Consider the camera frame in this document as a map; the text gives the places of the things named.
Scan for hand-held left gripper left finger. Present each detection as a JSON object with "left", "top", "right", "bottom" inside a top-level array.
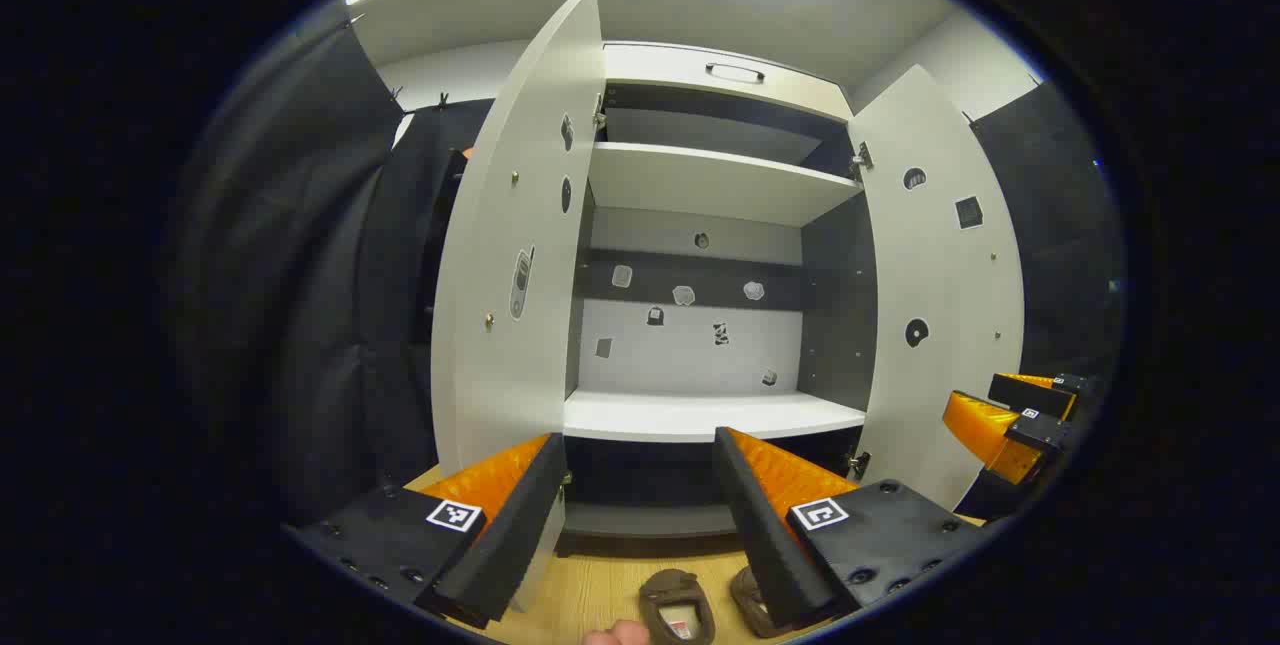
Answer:
[{"left": 283, "top": 432, "right": 569, "bottom": 630}]

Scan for white cabinet door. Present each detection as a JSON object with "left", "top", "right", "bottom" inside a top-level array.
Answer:
[
  {"left": 848, "top": 63, "right": 1026, "bottom": 516},
  {"left": 430, "top": 0, "right": 608, "bottom": 616}
]

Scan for white shoe cabinet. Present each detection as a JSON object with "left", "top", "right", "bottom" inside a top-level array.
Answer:
[{"left": 560, "top": 40, "right": 871, "bottom": 558}]

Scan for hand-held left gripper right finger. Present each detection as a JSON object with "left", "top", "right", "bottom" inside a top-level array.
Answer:
[{"left": 712, "top": 426, "right": 988, "bottom": 631}]

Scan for black backdrop cloth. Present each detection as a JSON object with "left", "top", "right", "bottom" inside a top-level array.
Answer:
[
  {"left": 170, "top": 15, "right": 496, "bottom": 526},
  {"left": 968, "top": 80, "right": 1129, "bottom": 526}
]

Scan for brown fuzzy shoe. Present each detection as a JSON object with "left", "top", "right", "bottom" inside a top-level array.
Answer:
[
  {"left": 638, "top": 569, "right": 717, "bottom": 645},
  {"left": 730, "top": 565, "right": 793, "bottom": 639}
]

